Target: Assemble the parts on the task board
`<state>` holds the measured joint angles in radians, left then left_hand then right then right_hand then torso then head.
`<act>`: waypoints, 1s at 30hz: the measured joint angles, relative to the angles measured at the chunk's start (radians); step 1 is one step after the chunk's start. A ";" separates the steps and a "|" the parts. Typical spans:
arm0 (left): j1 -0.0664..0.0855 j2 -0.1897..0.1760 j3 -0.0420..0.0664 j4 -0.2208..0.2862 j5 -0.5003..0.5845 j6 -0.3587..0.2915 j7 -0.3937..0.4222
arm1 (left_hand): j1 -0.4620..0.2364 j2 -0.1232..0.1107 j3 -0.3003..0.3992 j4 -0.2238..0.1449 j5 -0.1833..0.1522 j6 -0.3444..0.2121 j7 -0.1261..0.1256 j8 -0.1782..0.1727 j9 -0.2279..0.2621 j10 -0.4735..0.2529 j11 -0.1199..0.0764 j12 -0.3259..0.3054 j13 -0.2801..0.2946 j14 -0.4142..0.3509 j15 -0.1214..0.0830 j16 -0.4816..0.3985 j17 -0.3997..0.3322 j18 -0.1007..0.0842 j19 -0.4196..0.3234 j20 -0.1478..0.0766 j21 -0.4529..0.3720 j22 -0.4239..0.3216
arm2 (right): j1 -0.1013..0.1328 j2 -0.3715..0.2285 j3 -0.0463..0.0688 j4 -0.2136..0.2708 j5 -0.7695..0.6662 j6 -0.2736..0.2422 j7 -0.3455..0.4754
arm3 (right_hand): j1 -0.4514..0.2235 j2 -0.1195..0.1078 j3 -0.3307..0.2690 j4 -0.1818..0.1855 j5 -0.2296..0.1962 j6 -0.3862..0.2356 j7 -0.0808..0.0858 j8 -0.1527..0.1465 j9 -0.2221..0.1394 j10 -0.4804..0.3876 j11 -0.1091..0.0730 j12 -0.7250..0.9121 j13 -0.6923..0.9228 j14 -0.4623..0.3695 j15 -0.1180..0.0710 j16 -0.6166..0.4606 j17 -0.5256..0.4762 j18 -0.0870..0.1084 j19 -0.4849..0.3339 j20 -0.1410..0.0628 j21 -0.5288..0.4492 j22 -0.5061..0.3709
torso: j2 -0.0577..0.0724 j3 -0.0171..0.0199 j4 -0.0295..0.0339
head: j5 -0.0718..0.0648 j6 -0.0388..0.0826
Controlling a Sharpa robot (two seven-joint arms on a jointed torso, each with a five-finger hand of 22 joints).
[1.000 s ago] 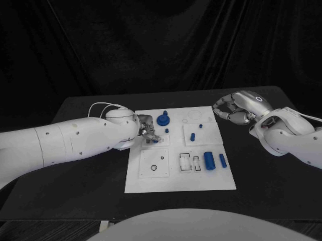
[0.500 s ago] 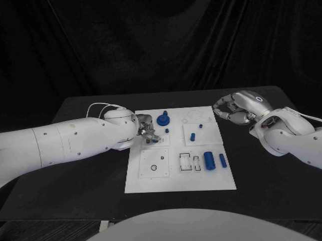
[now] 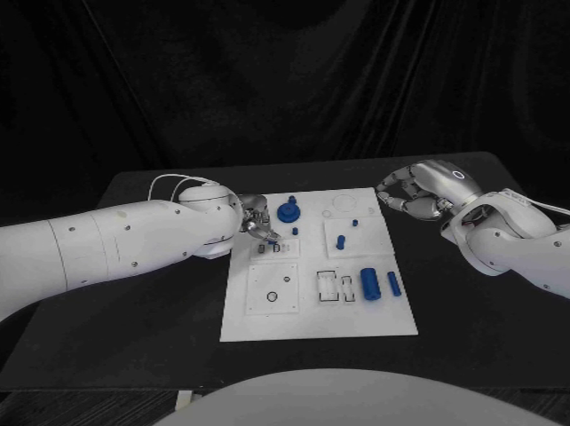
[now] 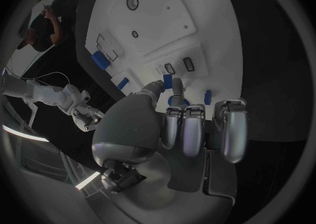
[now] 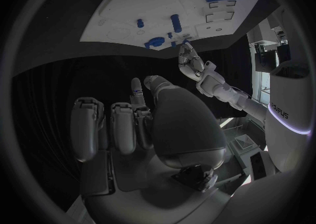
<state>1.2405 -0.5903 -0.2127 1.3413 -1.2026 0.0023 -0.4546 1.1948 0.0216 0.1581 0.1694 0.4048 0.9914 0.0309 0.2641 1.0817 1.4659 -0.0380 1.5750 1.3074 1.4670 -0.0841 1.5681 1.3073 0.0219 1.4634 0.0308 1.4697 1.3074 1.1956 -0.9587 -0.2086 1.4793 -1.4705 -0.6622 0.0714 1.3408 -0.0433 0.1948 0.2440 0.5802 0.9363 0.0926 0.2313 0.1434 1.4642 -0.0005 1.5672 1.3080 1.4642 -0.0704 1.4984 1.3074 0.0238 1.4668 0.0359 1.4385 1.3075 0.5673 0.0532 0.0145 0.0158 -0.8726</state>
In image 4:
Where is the white cable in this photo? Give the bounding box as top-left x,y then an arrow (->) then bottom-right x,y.
4,66 -> 71,86

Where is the blue peg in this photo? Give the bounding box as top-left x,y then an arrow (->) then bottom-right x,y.
203,90 -> 213,106
116,77 -> 130,91

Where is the person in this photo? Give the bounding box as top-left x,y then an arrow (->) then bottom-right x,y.
16,0 -> 81,53

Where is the white task board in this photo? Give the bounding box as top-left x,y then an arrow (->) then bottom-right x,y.
75,0 -> 244,122

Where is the blue rectangular block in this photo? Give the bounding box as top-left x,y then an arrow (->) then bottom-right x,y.
162,74 -> 174,90

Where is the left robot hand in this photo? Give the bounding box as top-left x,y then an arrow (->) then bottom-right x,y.
85,77 -> 249,224

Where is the large blue block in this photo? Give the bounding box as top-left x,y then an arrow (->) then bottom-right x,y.
90,50 -> 112,71

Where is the blue round plug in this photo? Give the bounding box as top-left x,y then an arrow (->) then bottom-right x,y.
167,95 -> 191,108

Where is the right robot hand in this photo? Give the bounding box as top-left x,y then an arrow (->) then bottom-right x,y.
70,104 -> 106,132

